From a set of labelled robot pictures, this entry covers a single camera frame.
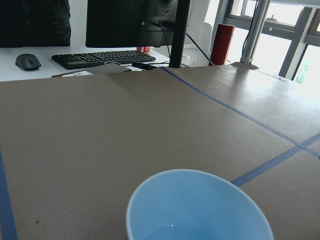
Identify blue network cable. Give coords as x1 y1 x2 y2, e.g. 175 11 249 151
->
185 32 215 66

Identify red thermos bottle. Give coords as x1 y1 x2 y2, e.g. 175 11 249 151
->
210 24 235 65

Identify black computer monitor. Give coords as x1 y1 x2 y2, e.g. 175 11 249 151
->
85 0 191 48

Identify black frame post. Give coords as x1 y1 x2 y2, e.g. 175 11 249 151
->
169 0 191 68

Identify black computer mouse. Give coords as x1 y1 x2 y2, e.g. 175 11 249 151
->
15 53 41 71

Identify red soda can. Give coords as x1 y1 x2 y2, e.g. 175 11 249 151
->
136 46 151 54

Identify black keyboard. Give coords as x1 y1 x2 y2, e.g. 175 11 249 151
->
51 50 156 70

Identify light blue plastic cup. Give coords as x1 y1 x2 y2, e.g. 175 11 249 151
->
126 169 274 240

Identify aluminium frame post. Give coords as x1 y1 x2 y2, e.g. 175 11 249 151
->
240 0 271 65

